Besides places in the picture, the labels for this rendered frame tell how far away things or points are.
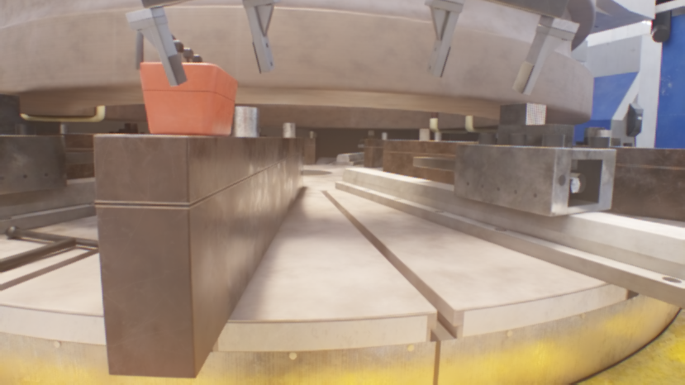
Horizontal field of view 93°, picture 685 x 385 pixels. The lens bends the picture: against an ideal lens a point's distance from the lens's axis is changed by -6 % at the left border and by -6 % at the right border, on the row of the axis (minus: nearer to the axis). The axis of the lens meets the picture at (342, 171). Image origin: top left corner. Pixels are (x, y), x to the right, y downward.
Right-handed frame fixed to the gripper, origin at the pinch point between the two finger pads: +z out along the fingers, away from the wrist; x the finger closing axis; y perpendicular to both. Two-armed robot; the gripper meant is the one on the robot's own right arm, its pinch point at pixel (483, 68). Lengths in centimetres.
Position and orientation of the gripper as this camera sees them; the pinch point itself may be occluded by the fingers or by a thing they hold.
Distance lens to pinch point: 51.8
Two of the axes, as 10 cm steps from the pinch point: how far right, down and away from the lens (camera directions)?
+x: 9.8, 1.2, 1.7
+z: -1.9, 8.7, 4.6
